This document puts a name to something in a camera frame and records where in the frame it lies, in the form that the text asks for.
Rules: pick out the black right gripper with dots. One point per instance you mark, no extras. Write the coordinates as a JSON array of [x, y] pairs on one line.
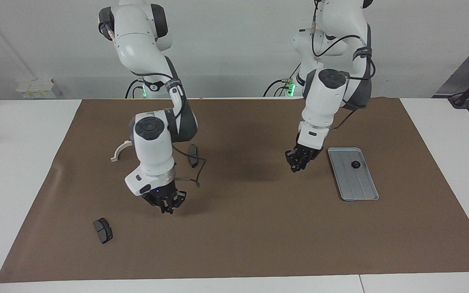
[[163, 195]]

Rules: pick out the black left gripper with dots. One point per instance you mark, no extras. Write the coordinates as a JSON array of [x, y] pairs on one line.
[[308, 151]]

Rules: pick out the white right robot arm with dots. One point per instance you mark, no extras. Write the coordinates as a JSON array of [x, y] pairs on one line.
[[153, 150]]

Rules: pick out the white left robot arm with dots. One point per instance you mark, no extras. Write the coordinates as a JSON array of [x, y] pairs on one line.
[[324, 97]]

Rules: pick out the silver metal ribbed tray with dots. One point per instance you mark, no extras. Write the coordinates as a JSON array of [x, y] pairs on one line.
[[356, 187]]

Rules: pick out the long grey brake pad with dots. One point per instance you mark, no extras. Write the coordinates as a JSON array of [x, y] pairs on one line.
[[194, 158]]

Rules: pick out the short grey brake pad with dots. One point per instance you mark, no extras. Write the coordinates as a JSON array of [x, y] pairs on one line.
[[103, 230]]

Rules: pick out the brown table mat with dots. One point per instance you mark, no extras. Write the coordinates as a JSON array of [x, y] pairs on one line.
[[259, 228]]

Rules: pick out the white curved plastic bracket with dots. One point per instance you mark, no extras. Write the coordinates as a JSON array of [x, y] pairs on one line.
[[118, 151]]

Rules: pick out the white wall socket box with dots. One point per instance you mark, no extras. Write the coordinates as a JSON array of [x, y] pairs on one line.
[[35, 91]]

